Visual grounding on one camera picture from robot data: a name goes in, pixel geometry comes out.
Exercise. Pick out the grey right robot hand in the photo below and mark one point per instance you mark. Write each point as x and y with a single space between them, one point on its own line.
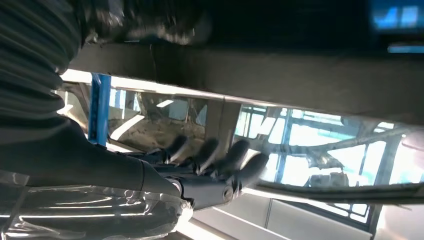
82 165

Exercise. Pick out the blue metal shelf rack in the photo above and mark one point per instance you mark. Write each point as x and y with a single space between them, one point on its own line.
99 109

